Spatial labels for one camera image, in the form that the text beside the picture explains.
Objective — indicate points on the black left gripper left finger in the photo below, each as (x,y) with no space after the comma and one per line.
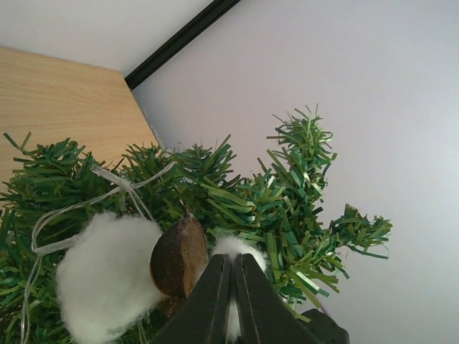
(203,317)

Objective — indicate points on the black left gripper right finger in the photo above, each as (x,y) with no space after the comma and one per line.
(263,316)

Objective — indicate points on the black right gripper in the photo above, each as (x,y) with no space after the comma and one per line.
(324,328)

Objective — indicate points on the white cotton boll ornament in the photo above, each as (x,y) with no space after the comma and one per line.
(121,267)

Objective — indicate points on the small green christmas tree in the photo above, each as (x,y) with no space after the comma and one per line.
(55,192)

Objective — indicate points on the black right frame post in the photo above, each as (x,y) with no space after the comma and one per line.
(190,31)

